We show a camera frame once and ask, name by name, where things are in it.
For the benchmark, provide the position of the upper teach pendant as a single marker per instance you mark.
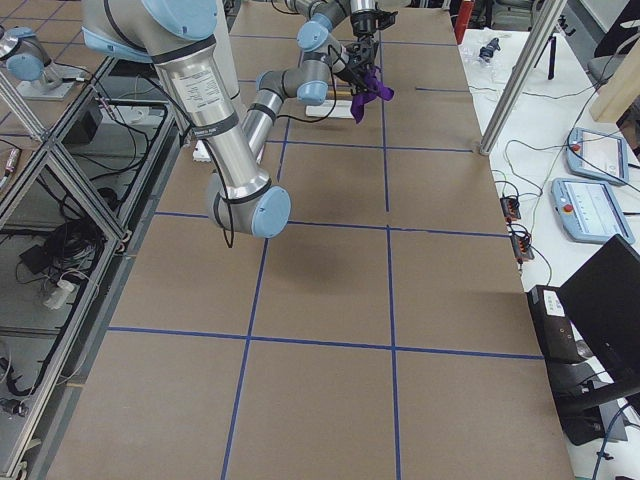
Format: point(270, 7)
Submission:
point(597, 155)

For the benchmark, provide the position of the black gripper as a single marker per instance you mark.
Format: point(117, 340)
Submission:
point(362, 23)
point(348, 69)

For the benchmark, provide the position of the lower wooden rack rod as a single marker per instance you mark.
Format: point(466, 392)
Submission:
point(340, 94)

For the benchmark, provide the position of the orange connector box lower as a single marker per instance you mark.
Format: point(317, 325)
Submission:
point(521, 241)

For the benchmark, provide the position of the orange connector box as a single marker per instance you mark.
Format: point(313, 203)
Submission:
point(510, 206)
point(521, 241)

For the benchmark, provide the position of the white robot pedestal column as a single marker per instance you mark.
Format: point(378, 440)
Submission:
point(227, 45)

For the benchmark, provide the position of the spare robot arm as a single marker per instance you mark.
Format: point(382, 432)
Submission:
point(27, 60)

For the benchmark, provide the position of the dark blue object in plastic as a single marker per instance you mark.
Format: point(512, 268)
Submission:
point(487, 52)

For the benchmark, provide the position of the teach pendant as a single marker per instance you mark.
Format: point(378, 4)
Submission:
point(597, 155)
point(589, 211)

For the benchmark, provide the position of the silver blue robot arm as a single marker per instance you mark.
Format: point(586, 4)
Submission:
point(331, 13)
point(241, 197)

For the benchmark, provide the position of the red cylinder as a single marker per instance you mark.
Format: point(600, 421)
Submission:
point(462, 18)

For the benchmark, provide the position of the black computer box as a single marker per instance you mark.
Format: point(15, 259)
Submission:
point(569, 374)

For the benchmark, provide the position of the aluminium frame post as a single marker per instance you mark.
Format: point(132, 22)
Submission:
point(532, 49)

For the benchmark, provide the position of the wooden board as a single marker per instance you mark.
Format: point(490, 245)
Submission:
point(622, 86)

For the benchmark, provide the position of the white towel rack base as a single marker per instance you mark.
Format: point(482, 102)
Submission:
point(336, 108)

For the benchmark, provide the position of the black monitor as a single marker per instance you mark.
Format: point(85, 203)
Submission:
point(601, 299)

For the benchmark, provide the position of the orange connector box upper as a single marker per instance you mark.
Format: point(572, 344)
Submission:
point(510, 206)

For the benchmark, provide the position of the aluminium frame cart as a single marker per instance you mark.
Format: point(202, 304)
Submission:
point(81, 173)

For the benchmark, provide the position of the purple microfiber towel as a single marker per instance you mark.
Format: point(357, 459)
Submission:
point(374, 88)

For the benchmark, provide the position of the lower teach pendant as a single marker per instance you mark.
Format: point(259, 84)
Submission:
point(589, 211)

